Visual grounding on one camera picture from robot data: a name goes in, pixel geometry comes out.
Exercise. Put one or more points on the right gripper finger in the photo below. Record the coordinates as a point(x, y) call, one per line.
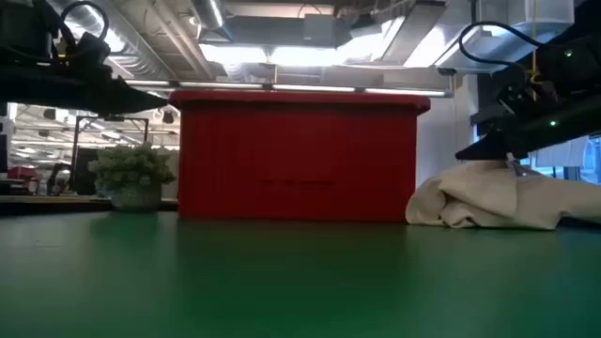
point(497, 148)

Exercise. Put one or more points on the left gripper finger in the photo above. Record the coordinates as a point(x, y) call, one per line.
point(131, 101)

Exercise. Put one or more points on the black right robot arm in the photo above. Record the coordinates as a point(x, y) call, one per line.
point(591, 19)

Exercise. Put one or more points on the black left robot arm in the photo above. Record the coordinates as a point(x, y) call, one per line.
point(19, 23)

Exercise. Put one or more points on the red plastic laundry bin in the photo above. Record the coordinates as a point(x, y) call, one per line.
point(296, 155)

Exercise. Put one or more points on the cream folded garment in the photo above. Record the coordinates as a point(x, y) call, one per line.
point(493, 202)

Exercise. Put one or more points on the white board by window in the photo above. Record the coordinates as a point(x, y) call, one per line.
point(559, 155)

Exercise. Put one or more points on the pale green artificial plant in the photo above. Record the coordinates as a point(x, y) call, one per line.
point(131, 171)

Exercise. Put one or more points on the light wooden desk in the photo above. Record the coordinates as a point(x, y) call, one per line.
point(47, 199)

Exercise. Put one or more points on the long ceiling light strip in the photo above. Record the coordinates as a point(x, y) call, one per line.
point(305, 87)

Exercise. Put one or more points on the black metal frame stand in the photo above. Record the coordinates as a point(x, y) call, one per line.
point(75, 150)

